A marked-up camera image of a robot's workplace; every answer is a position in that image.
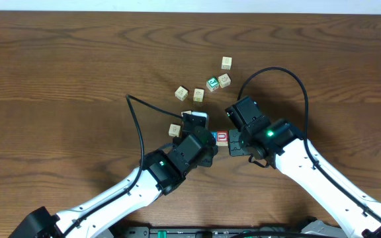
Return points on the wooden block beside green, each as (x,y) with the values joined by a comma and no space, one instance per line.
(224,80)

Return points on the wooden block left upper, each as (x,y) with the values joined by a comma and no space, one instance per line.
(181,93)

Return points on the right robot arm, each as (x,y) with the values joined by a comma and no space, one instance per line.
(285,148)

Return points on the wooden block centre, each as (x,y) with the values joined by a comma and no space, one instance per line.
(186,112)

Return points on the far plain wooden block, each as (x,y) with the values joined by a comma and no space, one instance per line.
(226,63)

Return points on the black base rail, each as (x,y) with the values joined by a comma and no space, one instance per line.
(185,232)

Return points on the blue letter T block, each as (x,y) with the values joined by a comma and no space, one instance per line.
(214,134)

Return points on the green letter J block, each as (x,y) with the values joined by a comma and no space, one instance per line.
(212,84)

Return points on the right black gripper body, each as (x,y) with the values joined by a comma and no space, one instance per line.
(239,143)

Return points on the yellow tinted wooden block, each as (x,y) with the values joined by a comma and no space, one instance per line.
(198,95)

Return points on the wooden block lower left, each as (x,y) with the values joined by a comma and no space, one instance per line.
(174,130)

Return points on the red letter U block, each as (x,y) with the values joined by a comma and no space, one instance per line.
(222,138)

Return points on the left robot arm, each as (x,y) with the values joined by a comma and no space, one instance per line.
(159,174)

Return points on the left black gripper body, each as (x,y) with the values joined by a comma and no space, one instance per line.
(211,153)

